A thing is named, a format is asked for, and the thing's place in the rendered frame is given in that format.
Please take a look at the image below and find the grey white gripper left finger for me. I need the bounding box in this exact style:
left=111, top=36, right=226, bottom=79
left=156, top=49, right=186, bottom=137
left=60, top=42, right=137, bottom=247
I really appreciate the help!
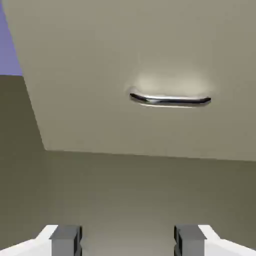
left=0, top=224, right=83, bottom=256

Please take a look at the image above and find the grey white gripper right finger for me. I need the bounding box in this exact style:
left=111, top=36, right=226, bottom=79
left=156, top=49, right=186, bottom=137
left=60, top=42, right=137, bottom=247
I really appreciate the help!
left=173, top=223, right=256, bottom=256

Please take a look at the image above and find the beige cabinet drawer front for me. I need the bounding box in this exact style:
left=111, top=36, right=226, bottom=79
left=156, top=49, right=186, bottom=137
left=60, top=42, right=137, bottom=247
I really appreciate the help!
left=1, top=0, right=256, bottom=162

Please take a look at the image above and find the curved shiny metal drawer handle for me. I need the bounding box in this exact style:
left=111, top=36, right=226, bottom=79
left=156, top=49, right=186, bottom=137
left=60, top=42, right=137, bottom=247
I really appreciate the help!
left=128, top=92, right=212, bottom=109

